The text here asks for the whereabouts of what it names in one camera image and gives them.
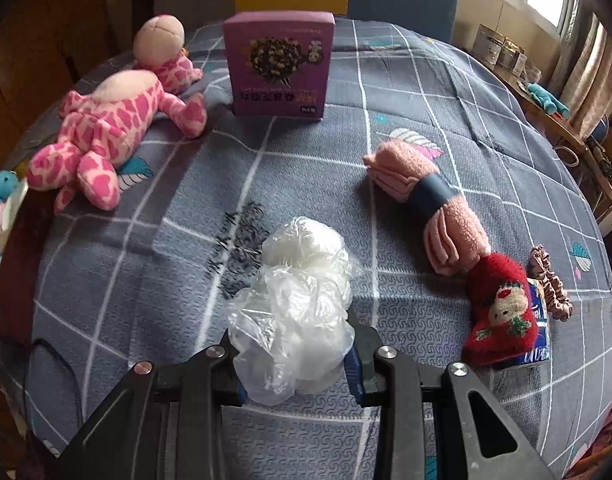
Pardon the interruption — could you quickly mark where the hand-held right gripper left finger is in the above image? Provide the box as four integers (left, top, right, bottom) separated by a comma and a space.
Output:
56, 332, 247, 480

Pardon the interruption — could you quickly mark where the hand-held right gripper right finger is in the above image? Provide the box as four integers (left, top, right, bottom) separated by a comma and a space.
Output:
344, 310, 556, 480

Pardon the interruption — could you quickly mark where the clear plastic bag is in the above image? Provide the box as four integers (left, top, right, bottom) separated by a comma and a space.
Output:
223, 216, 367, 407

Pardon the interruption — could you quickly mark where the red christmas sock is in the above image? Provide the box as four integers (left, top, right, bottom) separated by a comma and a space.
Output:
460, 252, 541, 367

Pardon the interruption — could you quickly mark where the pink towel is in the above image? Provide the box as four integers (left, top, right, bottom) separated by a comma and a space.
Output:
363, 140, 490, 276

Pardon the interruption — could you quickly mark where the blue tissue packet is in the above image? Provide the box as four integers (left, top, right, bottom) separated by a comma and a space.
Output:
496, 280, 552, 369

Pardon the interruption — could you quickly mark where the grey grid bedsheet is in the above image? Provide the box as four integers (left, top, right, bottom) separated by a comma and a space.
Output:
0, 15, 612, 480

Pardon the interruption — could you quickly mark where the pink scrunchie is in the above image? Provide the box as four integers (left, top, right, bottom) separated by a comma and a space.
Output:
528, 245, 573, 323

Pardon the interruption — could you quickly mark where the pink spotted plush monkey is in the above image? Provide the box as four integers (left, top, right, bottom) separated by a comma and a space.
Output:
26, 14, 208, 212

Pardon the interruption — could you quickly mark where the purple cardboard box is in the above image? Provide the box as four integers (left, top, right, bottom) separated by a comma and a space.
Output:
222, 10, 337, 122

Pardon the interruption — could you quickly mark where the wooden desk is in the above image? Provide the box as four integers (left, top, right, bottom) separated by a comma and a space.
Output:
460, 45, 612, 201

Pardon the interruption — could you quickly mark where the teal plush toy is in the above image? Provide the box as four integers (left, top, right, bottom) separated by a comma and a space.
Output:
526, 82, 569, 117

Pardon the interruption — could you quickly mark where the white tin can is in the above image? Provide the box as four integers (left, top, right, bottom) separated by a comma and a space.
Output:
473, 25, 501, 67

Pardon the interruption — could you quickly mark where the small carton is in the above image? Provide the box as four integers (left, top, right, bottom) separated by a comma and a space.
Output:
498, 37, 527, 72

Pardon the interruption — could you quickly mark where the patterned curtain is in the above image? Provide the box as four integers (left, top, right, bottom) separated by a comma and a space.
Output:
558, 10, 612, 136

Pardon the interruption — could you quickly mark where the black cable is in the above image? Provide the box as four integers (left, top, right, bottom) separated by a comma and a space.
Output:
30, 338, 85, 431

